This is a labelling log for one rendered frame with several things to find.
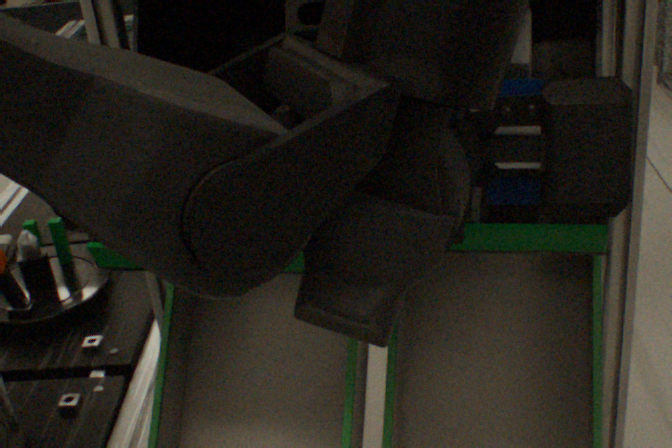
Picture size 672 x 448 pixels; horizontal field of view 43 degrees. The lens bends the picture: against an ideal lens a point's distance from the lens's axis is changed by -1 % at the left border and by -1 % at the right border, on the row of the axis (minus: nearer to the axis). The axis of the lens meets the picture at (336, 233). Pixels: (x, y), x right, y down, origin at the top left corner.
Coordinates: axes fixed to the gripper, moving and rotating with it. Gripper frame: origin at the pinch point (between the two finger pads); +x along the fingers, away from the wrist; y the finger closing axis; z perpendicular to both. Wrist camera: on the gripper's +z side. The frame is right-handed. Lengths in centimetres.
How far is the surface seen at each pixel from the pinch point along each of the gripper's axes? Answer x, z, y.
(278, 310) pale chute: 8.8, -13.4, 12.1
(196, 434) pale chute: 4.3, -20.9, 17.1
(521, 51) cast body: 3.5, 3.8, -4.4
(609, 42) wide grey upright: 123, -2, -18
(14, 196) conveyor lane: 57, -16, 64
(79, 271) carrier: 33, -19, 41
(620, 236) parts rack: 14.2, -9.4, -10.8
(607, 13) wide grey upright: 121, 3, -17
